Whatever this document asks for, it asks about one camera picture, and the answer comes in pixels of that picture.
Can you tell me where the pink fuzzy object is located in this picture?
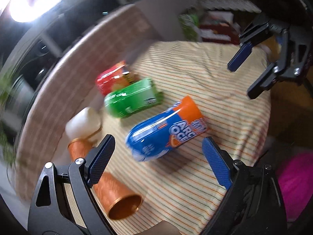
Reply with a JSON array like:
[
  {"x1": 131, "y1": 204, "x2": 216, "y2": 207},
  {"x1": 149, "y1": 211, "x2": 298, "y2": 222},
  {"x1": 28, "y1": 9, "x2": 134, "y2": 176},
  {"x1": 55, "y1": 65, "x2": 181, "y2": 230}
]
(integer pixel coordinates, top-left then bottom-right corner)
[{"x1": 276, "y1": 152, "x2": 312, "y2": 222}]

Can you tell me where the green paper cup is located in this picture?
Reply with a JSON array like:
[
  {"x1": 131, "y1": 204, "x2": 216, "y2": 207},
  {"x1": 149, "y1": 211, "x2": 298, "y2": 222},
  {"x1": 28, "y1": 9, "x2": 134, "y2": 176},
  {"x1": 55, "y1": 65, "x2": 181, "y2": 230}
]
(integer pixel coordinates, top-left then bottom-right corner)
[{"x1": 104, "y1": 78, "x2": 163, "y2": 118}]

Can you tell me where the red cardboard box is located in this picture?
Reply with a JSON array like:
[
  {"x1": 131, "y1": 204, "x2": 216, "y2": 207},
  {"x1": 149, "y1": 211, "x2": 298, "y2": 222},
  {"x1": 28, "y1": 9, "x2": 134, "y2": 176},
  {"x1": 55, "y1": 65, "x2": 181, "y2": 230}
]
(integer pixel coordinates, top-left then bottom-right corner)
[{"x1": 199, "y1": 11, "x2": 240, "y2": 45}]

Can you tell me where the white lace cloth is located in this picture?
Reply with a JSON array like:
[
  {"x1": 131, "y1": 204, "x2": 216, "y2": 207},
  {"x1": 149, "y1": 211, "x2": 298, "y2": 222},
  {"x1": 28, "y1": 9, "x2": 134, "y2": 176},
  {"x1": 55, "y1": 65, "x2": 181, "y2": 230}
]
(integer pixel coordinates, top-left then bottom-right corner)
[{"x1": 199, "y1": 0, "x2": 261, "y2": 13}]

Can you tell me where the blue orange soda cup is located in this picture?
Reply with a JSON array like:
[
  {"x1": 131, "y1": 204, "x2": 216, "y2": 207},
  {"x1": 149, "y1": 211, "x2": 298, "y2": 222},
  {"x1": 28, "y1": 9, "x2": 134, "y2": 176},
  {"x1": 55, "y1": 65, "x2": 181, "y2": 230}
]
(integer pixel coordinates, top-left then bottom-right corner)
[{"x1": 125, "y1": 96, "x2": 208, "y2": 162}]

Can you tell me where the orange paper cup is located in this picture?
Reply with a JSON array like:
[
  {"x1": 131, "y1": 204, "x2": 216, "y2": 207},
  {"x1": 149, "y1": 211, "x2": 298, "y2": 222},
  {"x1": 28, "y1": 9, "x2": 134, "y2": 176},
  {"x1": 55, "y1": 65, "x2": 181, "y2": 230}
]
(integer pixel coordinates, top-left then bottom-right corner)
[{"x1": 67, "y1": 138, "x2": 94, "y2": 162}]

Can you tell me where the red snack cup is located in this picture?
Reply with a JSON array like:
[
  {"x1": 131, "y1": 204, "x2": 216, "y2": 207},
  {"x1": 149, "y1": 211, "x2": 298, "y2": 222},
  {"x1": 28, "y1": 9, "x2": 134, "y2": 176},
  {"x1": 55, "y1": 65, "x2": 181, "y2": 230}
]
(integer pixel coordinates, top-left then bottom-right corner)
[{"x1": 95, "y1": 61, "x2": 138, "y2": 97}]

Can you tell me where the spider plant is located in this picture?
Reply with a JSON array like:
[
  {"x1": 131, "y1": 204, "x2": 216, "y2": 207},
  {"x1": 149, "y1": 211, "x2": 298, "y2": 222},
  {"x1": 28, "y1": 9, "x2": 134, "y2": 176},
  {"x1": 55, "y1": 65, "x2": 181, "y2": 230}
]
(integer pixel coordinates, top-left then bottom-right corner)
[{"x1": 1, "y1": 70, "x2": 16, "y2": 167}]

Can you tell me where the plaid checkered blanket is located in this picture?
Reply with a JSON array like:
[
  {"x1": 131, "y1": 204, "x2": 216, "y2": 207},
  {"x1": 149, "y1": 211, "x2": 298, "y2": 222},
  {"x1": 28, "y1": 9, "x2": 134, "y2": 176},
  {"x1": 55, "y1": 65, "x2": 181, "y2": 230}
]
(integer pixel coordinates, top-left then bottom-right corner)
[{"x1": 14, "y1": 4, "x2": 153, "y2": 202}]

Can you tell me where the white plastic cup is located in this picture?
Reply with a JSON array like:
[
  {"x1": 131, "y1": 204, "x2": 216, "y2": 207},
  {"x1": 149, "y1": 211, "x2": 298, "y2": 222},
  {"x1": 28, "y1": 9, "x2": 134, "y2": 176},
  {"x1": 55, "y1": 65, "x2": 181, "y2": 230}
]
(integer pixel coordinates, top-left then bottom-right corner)
[{"x1": 65, "y1": 107, "x2": 101, "y2": 140}]

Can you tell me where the yellow striped mattress cover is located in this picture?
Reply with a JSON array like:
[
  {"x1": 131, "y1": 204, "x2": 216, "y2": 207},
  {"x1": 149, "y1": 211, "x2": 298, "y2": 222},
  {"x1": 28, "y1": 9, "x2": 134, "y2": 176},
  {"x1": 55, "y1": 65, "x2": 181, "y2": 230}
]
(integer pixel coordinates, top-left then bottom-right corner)
[{"x1": 101, "y1": 41, "x2": 271, "y2": 234}]

